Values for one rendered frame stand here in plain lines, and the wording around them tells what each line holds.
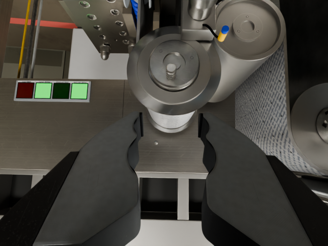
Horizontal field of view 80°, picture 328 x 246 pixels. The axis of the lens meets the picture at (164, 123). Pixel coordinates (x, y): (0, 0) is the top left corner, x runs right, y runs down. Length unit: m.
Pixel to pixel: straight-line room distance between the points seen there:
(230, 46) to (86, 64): 2.04
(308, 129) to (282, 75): 0.09
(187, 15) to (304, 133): 0.25
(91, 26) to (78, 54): 1.74
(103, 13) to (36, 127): 0.41
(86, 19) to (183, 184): 0.54
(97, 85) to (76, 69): 1.62
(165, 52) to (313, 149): 0.26
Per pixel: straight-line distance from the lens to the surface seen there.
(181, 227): 0.66
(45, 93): 0.76
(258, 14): 0.40
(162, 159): 0.62
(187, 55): 0.31
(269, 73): 0.42
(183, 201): 0.65
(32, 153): 0.76
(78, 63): 2.34
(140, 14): 0.38
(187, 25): 0.32
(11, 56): 3.43
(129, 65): 0.33
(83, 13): 0.62
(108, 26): 0.64
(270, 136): 0.40
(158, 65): 0.30
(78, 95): 0.71
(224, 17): 0.39
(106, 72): 2.22
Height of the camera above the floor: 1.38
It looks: 9 degrees down
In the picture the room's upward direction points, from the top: 179 degrees counter-clockwise
